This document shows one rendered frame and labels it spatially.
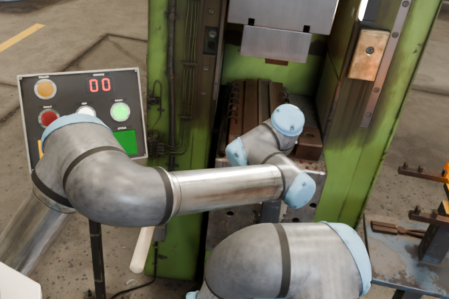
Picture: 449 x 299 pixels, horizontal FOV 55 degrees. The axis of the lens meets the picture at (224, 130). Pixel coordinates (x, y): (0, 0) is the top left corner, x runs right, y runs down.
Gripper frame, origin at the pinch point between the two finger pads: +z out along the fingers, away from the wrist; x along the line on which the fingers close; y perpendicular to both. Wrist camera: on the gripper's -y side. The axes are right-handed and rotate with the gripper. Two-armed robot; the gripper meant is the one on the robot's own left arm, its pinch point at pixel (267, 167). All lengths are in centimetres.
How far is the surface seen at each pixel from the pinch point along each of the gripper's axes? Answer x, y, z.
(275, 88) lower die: 5, -47, 27
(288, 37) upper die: 1.2, -32.5, -21.4
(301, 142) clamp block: 12.2, -15.3, 10.9
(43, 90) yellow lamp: -66, -9, -13
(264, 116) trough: -0.3, -27.1, 16.8
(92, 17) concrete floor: -178, -275, 268
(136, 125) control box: -41.0, -8.1, -1.2
